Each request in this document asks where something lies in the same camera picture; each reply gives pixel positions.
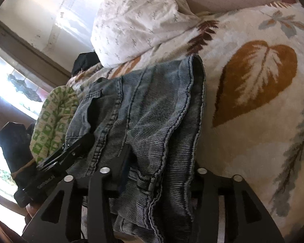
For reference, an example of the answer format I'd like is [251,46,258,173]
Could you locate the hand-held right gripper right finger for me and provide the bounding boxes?
[191,167,285,243]

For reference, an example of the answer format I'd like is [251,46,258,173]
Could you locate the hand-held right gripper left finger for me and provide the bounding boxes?
[21,144,132,243]

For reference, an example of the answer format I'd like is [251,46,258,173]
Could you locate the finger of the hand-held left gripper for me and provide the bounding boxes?
[36,134,95,171]

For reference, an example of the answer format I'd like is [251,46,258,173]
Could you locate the blue denim pants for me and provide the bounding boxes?
[63,54,207,243]

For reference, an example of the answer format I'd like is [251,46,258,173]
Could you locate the green patterned cloth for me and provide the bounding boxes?
[30,85,79,164]

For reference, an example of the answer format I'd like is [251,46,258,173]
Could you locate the leaf print blanket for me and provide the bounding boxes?
[66,1,304,243]

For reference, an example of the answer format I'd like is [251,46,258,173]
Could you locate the black cloth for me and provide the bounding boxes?
[71,52,102,75]

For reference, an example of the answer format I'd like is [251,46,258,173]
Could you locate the white patterned pillow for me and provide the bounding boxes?
[90,0,200,69]

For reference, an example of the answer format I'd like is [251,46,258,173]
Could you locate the brown window frame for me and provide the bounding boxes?
[0,18,71,81]

